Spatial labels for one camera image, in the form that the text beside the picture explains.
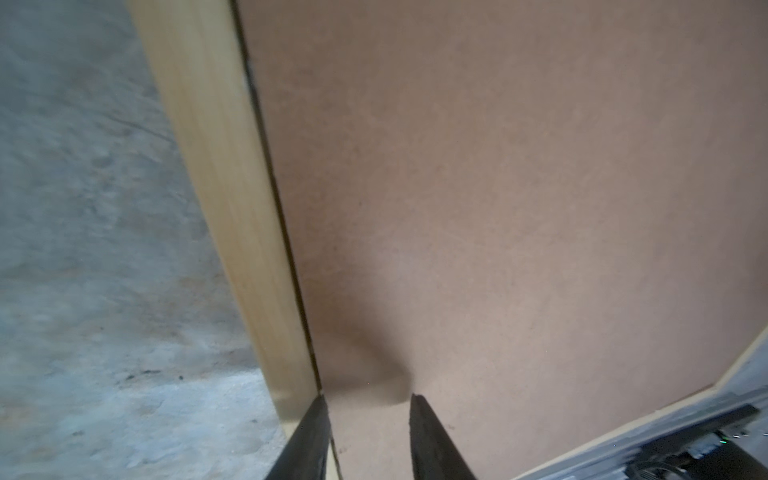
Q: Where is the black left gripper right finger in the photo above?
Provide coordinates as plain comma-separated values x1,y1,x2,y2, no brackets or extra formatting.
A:
409,394,476,480

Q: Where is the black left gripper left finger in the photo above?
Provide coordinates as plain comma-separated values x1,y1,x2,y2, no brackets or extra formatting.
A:
265,395,331,480

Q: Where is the brown cardboard backing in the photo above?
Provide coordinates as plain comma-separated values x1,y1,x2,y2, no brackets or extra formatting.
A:
235,0,768,480

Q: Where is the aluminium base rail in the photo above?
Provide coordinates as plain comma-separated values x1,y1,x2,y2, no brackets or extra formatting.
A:
522,332,767,479

